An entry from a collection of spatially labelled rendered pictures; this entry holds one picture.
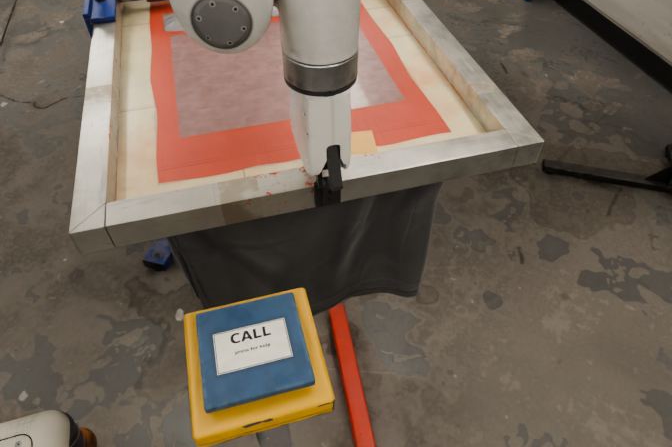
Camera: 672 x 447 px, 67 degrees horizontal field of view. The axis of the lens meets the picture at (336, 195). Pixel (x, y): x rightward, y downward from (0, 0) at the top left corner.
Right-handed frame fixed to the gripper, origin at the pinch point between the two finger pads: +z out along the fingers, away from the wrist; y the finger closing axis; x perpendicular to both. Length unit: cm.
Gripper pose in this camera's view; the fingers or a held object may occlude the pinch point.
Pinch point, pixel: (322, 179)
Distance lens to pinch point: 62.4
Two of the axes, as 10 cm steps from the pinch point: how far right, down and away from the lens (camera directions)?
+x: 9.6, -1.9, 1.9
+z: -0.1, 6.9, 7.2
